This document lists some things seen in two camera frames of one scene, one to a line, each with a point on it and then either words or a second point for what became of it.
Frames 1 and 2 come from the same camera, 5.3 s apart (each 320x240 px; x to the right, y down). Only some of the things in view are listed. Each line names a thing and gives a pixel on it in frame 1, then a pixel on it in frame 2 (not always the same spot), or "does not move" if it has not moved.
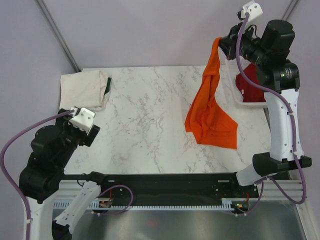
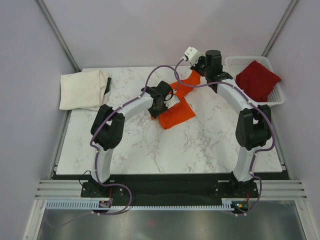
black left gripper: [87, 138] to [154, 114]
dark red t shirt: [251, 93] does not move
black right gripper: [229, 43] to [195, 67]
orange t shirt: [212, 126] to [181, 111]
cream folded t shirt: [84, 90] does not move
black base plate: [193, 189] does not move
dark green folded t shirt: [107, 88] does not move
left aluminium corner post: [58, 35] does not move
